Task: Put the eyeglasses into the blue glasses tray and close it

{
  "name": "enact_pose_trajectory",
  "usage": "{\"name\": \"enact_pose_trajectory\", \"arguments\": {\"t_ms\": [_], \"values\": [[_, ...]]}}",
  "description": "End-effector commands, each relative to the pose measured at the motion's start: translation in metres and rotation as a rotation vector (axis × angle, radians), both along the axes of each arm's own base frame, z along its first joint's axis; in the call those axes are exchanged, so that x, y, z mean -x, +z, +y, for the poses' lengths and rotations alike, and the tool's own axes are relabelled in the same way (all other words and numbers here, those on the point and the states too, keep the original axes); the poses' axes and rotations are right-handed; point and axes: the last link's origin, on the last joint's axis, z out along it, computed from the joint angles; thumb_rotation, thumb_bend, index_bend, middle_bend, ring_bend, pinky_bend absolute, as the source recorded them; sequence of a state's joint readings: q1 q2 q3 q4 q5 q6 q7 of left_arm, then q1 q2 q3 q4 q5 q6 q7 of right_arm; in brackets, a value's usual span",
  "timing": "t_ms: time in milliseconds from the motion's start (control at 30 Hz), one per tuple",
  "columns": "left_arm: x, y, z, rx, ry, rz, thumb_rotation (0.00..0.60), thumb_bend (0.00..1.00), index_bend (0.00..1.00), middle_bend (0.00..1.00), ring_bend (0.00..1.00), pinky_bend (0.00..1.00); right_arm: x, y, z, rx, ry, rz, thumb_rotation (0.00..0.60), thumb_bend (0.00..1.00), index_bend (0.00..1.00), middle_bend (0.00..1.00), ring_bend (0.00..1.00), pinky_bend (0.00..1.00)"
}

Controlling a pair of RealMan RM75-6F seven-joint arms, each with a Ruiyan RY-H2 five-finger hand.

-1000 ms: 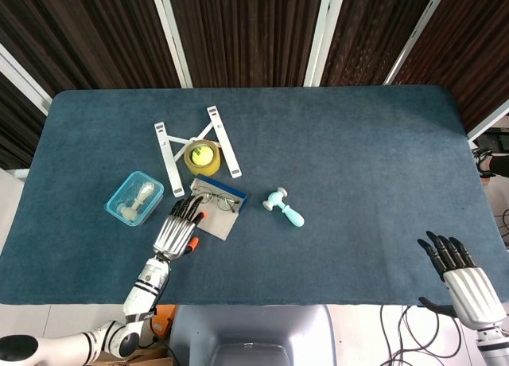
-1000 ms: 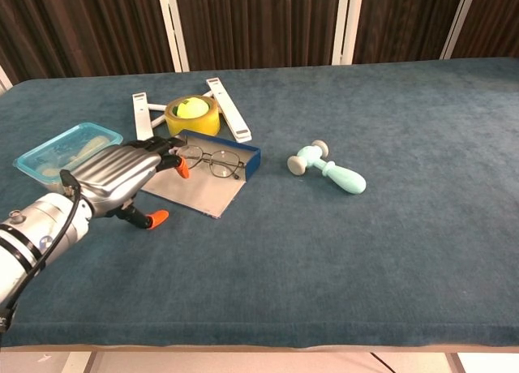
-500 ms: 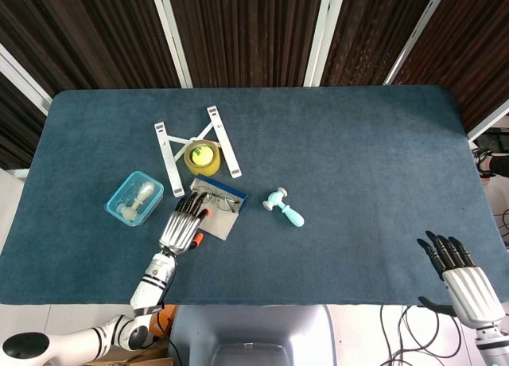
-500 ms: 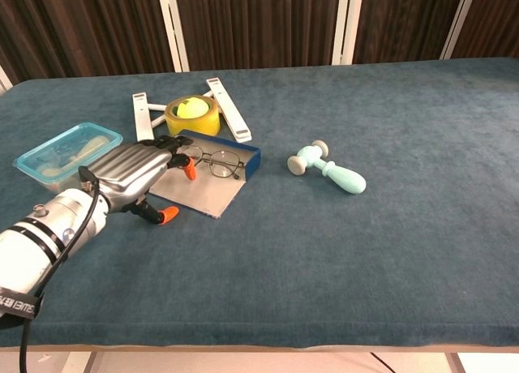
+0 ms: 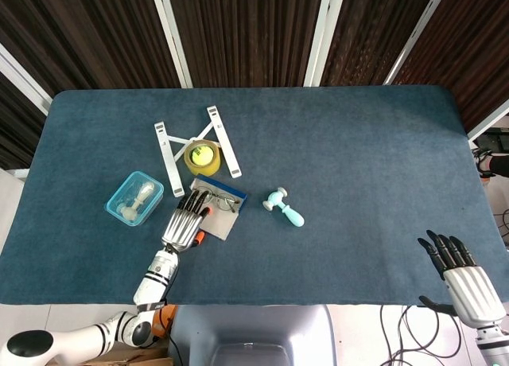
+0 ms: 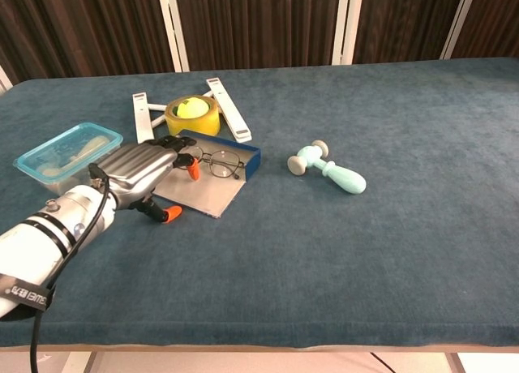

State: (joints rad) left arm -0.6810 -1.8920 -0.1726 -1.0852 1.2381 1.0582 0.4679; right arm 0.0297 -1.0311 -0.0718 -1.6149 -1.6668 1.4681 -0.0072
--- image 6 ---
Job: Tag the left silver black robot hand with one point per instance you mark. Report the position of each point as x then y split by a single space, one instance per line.
138 170

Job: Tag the blue table cloth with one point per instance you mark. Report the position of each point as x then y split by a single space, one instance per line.
324 267

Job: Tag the yellow-green tennis ball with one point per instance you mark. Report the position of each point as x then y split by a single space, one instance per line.
192 107

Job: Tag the yellow tape roll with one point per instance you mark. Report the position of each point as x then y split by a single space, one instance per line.
194 126

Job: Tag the cream wooden toy mallet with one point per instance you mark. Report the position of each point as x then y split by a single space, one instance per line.
91 146

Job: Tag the white table leg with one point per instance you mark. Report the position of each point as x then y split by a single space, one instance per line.
79 363
456 364

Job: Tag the clear blue plastic container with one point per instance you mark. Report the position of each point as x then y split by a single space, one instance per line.
52 154

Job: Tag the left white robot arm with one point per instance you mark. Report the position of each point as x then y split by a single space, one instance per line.
36 243

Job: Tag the thin-framed eyeglasses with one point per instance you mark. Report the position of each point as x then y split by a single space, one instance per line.
221 168

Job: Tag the mint green toy hammer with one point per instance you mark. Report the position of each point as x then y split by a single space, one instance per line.
344 180

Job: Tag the white folding laptop stand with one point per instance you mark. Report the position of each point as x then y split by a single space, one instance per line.
233 117

